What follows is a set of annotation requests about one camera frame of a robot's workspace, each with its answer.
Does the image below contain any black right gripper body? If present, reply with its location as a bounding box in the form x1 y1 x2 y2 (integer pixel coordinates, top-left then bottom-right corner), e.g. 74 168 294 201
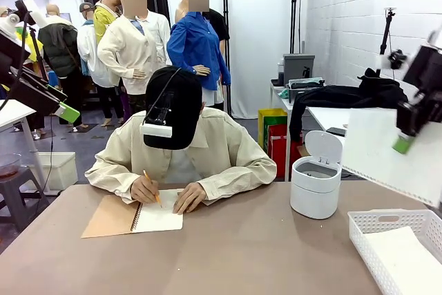
403 45 442 103

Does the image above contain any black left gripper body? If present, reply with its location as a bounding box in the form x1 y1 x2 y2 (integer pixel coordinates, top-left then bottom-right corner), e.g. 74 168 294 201
0 30 32 79

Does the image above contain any white paper sheet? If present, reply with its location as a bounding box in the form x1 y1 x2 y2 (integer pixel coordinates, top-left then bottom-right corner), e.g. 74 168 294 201
340 107 442 208

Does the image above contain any yellow pencil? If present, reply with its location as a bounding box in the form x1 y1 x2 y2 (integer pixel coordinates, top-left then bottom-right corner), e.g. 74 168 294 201
143 169 163 208

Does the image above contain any brown spiral notebook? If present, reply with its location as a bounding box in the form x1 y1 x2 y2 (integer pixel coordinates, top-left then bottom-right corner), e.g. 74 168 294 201
81 189 184 240

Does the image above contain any person's right forearm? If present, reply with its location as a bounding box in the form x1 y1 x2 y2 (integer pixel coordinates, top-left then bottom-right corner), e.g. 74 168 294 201
85 158 143 203

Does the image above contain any person's left forearm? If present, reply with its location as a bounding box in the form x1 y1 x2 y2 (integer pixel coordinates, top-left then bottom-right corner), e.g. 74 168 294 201
198 165 278 203

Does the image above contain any person's right hand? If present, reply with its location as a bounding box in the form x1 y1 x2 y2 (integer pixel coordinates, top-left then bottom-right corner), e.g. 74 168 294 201
130 175 161 204

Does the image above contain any person's left hand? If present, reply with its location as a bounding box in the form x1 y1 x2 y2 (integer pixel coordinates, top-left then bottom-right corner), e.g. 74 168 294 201
172 182 208 216

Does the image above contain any white height-adjustable table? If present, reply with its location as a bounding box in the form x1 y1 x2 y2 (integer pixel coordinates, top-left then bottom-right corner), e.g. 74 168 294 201
0 99 51 196

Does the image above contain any dark puffer jacket mannequin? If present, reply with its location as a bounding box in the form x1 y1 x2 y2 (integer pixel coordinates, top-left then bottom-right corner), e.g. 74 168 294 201
37 3 90 131

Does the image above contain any black clothing pile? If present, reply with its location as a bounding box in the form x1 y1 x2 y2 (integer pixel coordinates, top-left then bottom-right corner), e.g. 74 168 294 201
289 68 409 142

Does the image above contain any glass bowl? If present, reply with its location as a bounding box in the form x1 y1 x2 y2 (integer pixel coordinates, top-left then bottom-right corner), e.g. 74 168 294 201
0 153 23 180

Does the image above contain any white storage box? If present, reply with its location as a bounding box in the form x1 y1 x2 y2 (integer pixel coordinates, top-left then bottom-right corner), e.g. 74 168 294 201
32 151 79 191

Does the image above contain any black smartphone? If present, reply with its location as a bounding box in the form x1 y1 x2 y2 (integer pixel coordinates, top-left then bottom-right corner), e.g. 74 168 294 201
325 126 347 138

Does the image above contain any white side table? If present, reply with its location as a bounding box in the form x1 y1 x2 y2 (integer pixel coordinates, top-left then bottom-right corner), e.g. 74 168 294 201
286 104 442 185

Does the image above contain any yellow jacket mannequin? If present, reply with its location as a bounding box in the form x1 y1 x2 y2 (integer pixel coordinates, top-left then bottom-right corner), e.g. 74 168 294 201
93 0 122 46

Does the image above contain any grey plastic stool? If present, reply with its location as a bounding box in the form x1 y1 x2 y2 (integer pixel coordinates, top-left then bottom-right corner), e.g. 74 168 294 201
0 166 50 233

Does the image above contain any cream jacket mannequin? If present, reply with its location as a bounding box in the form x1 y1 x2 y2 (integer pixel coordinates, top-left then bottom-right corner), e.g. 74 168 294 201
97 0 172 125

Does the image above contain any black tray with items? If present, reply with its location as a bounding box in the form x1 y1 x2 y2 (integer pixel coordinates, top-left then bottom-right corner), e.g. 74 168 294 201
287 78 326 91

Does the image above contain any white perforated plastic basket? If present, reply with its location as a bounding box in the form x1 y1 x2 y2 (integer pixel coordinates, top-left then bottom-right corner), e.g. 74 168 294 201
347 208 442 295

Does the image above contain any white lidded trash bin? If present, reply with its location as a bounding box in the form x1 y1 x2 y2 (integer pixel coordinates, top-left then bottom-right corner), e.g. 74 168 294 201
289 130 344 220

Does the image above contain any grey box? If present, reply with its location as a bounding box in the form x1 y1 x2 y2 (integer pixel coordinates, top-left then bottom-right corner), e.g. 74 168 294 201
282 53 316 82

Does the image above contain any red bag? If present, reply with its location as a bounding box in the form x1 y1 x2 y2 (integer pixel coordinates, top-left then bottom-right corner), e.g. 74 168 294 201
268 124 305 178

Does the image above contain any white paper stack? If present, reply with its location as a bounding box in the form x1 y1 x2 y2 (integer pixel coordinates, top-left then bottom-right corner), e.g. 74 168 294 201
362 225 442 295

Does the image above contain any black cap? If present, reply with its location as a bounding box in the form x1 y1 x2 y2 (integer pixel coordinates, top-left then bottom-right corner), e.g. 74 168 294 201
143 66 203 151

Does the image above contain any blue shirt mannequin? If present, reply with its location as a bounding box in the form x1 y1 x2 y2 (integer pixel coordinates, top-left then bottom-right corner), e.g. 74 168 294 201
166 0 231 108

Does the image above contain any person in cream shirt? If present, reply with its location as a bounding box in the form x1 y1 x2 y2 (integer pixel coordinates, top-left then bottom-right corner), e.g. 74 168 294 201
85 66 278 206

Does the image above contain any black t-shirt mannequin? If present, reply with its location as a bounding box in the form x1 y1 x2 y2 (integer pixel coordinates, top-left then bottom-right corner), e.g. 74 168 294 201
174 0 231 57

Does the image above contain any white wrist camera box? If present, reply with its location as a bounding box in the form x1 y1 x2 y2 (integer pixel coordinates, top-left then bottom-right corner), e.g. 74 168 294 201
376 48 409 71

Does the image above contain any thin black hanging cable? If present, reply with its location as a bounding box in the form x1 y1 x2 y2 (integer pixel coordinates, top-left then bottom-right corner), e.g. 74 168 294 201
36 114 55 203

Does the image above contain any black camera tripod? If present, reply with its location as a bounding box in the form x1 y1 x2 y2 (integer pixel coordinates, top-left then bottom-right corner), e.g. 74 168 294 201
377 7 398 78

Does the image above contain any white head camera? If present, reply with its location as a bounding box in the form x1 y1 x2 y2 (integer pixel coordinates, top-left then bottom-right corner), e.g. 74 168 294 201
140 91 175 138

